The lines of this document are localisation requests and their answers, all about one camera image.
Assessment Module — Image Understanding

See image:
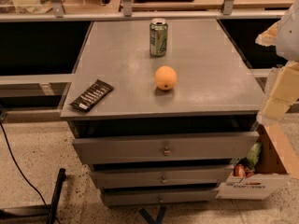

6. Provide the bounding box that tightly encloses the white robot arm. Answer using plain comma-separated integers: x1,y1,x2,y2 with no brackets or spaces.
255,0,299,126

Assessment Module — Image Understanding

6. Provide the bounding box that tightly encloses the cardboard box with snacks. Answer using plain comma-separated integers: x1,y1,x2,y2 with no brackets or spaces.
217,123,299,200

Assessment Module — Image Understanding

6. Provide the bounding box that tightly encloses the bottom grey drawer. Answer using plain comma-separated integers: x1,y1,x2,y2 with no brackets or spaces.
101,188,218,206

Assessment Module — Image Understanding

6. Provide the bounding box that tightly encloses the metal shelf rail frame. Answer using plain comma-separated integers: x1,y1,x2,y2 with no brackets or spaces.
0,0,296,22

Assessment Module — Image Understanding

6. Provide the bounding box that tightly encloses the grey drawer cabinet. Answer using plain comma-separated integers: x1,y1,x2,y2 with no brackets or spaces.
62,20,263,194

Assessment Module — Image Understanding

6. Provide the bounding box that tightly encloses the black floor cable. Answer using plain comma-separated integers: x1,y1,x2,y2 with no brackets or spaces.
0,121,62,224

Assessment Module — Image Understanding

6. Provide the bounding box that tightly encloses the grey drawer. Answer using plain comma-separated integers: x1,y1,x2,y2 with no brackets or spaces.
73,132,259,164
101,188,218,206
91,164,233,189

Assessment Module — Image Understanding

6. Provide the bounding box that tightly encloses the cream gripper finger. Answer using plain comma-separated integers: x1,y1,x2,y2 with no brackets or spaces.
255,21,279,47
257,63,299,122

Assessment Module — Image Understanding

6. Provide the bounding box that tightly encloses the middle grey drawer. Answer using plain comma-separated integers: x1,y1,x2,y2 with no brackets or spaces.
91,164,233,189

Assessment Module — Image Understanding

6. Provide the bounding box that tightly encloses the black metal floor stand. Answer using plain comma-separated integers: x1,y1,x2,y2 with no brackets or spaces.
0,167,67,224

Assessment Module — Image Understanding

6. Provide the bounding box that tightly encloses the black rxbar chocolate wrapper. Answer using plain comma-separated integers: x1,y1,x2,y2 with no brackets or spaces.
70,79,114,112

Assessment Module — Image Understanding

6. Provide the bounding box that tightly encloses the green soda can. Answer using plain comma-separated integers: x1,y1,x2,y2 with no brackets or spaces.
149,18,168,56

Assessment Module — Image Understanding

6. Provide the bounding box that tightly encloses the top grey drawer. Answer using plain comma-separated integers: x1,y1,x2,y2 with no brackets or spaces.
73,132,259,164

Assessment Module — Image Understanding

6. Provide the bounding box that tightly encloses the orange fruit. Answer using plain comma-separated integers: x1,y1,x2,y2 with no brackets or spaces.
155,66,178,91

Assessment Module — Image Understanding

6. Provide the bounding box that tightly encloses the green snack bag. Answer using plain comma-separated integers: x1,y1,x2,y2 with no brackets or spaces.
246,142,262,167

